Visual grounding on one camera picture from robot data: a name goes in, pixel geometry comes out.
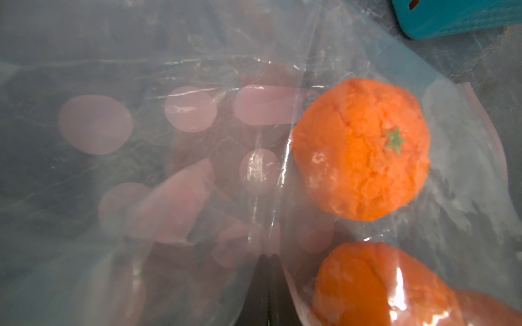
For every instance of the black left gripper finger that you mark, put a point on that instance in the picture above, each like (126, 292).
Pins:
(269, 300)

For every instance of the teal plastic basket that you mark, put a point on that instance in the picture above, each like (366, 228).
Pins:
(426, 19)

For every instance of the orange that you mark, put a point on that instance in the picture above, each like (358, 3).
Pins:
(362, 149)
(377, 284)
(479, 309)

